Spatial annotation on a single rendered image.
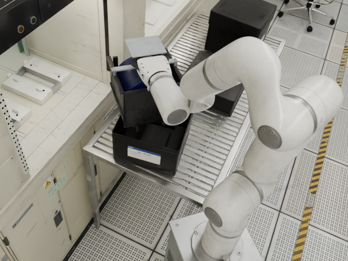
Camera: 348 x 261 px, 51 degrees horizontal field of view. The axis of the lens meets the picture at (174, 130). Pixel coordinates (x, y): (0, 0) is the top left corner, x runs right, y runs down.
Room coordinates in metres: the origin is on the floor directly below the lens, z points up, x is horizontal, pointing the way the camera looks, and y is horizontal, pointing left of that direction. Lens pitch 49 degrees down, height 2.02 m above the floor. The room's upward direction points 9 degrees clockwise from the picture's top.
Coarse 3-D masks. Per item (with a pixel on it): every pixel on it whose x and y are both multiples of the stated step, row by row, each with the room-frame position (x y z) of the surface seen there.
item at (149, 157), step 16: (128, 128) 1.05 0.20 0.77; (144, 128) 1.06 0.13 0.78; (160, 128) 1.08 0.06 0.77; (176, 128) 1.10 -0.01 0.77; (112, 144) 0.89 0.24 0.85; (128, 144) 0.87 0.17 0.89; (144, 144) 0.86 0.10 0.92; (160, 144) 0.99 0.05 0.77; (176, 144) 1.00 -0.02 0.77; (128, 160) 0.87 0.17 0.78; (144, 160) 0.86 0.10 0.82; (160, 160) 0.85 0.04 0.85; (176, 160) 0.84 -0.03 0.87
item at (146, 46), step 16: (128, 48) 0.98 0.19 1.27; (144, 48) 0.99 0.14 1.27; (160, 48) 1.00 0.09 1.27; (112, 64) 1.00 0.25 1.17; (176, 64) 1.05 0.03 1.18; (112, 80) 1.01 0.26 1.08; (176, 80) 1.00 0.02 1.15; (128, 96) 0.87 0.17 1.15; (144, 96) 0.90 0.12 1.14; (128, 112) 0.87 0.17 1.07; (144, 112) 0.90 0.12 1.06
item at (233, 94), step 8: (200, 56) 1.53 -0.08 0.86; (208, 56) 1.54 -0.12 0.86; (192, 64) 1.46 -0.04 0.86; (184, 72) 1.39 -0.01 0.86; (232, 88) 1.33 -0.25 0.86; (240, 88) 1.34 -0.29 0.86; (216, 96) 1.26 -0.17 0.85; (224, 96) 1.26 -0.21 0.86; (232, 96) 1.27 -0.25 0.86; (240, 96) 1.39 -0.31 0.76; (216, 104) 1.26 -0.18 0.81; (224, 104) 1.25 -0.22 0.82; (232, 104) 1.24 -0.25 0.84; (224, 112) 1.24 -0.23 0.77; (232, 112) 1.26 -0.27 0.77
